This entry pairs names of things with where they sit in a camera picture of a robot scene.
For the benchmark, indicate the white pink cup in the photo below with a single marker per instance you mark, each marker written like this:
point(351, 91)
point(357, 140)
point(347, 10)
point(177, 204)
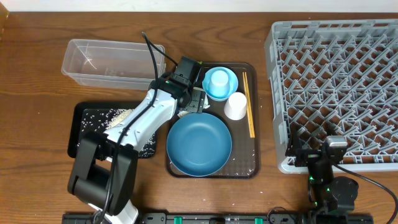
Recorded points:
point(236, 106)

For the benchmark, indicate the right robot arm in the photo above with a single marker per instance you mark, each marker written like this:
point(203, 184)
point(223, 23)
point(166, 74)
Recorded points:
point(333, 196)

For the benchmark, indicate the white rice pile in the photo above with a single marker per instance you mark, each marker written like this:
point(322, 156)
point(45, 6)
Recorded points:
point(100, 120)

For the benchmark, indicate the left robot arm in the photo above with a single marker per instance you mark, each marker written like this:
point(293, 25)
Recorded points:
point(105, 165)

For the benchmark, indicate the dark blue plate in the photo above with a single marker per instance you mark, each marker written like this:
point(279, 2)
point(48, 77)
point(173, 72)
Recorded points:
point(199, 144)

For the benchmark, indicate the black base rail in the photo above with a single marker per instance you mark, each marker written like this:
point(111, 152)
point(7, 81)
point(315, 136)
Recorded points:
point(275, 218)

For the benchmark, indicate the light blue cup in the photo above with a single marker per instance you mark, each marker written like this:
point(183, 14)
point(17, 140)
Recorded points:
point(218, 83)

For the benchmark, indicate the clear plastic bin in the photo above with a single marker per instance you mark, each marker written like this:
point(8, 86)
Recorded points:
point(109, 64)

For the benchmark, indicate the wooden chopstick left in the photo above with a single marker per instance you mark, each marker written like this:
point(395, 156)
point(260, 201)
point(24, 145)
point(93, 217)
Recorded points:
point(248, 105)

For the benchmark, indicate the white tissue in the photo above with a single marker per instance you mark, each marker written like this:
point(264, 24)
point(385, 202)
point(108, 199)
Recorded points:
point(205, 101)

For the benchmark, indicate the wooden chopstick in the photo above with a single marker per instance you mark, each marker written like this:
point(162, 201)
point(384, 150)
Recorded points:
point(248, 105)

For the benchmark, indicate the black waste tray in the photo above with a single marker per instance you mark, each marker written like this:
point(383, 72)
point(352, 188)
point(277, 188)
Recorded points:
point(78, 111)

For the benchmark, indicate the light blue bowl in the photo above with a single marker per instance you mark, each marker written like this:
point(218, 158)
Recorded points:
point(233, 83)

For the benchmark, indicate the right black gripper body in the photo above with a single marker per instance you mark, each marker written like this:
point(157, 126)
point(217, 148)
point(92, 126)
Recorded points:
point(311, 156)

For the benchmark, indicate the grey dishwasher rack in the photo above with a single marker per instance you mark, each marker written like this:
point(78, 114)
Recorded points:
point(340, 75)

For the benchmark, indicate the wooden chopstick right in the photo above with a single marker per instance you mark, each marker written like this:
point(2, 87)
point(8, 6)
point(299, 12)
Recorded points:
point(250, 105)

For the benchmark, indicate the brown serving tray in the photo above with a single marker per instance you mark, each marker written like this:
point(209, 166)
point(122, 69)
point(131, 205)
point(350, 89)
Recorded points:
point(245, 160)

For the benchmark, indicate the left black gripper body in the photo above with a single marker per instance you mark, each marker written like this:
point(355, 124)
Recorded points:
point(196, 101)

